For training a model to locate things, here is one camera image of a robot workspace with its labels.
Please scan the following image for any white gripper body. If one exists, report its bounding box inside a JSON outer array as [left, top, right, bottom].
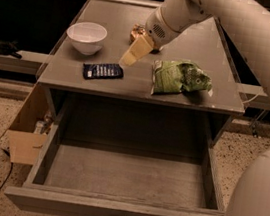
[[145, 7, 176, 50]]

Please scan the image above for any open grey top drawer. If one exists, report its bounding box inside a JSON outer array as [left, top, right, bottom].
[[5, 115, 224, 216]]

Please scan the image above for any dark blue snack bar wrapper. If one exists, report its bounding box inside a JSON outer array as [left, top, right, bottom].
[[82, 63, 124, 80]]

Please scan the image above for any white hanging cable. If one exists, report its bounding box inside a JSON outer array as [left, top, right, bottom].
[[242, 91, 261, 106]]

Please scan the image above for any black object on shelf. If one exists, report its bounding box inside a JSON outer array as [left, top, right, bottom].
[[0, 39, 21, 59]]

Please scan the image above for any open cardboard box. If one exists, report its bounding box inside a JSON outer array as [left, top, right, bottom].
[[7, 84, 53, 165]]

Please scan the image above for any white ceramic bowl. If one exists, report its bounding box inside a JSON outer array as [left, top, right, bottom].
[[66, 22, 108, 56]]

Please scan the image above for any grey wooden cabinet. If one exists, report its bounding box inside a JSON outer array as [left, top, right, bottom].
[[39, 0, 244, 144]]

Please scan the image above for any green chip bag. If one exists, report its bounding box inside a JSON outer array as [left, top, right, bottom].
[[151, 60, 213, 95]]

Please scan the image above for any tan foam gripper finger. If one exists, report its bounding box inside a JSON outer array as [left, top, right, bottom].
[[119, 35, 155, 67]]

